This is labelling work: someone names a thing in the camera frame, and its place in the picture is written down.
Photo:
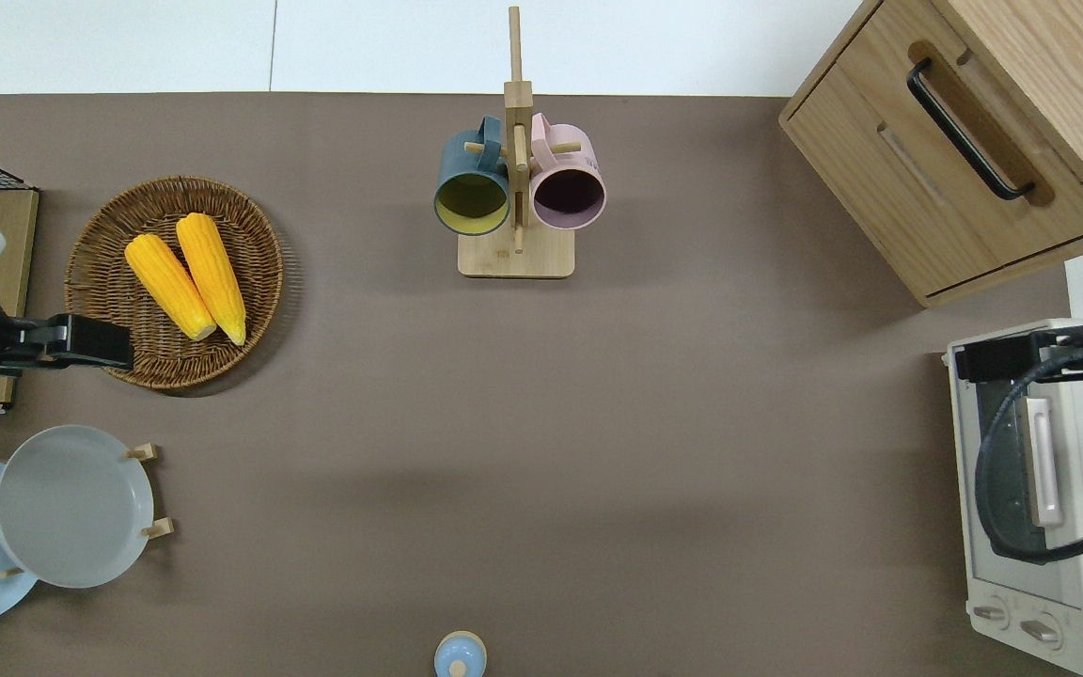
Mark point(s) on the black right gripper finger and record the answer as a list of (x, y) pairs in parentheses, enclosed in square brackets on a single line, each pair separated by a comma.
[(997, 357)]

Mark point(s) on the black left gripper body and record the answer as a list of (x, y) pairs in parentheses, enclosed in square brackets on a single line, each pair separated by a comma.
[(39, 343)]

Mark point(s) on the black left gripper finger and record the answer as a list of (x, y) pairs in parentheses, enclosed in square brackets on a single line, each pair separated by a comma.
[(100, 340)]

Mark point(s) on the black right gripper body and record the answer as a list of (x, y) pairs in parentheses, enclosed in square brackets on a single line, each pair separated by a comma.
[(1082, 350)]

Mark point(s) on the wooden drawer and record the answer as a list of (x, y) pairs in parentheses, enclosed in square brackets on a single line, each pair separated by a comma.
[(885, 56)]

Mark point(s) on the brown wicker basket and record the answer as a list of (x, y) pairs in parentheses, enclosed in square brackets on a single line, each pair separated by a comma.
[(100, 273)]

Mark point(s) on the yellow corn cob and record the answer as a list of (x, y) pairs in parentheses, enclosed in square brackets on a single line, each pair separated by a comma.
[(211, 273), (165, 282)]

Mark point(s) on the grey plate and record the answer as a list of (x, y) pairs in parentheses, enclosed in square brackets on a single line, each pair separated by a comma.
[(71, 508)]

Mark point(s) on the wooden plate rack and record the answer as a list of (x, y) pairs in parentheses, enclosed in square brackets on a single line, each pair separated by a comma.
[(163, 528)]

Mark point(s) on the light wooden cabinet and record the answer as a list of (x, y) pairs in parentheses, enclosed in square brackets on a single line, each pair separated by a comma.
[(1068, 56)]

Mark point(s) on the dark blue mug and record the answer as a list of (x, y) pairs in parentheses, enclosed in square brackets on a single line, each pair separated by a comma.
[(466, 165)]

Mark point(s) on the wooden mug tree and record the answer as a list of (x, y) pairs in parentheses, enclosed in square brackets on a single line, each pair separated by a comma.
[(515, 259)]

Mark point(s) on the pink mug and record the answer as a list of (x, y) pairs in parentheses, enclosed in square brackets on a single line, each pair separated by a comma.
[(588, 169)]

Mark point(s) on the small blue round bell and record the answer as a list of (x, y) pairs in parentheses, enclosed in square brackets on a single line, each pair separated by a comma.
[(460, 653)]

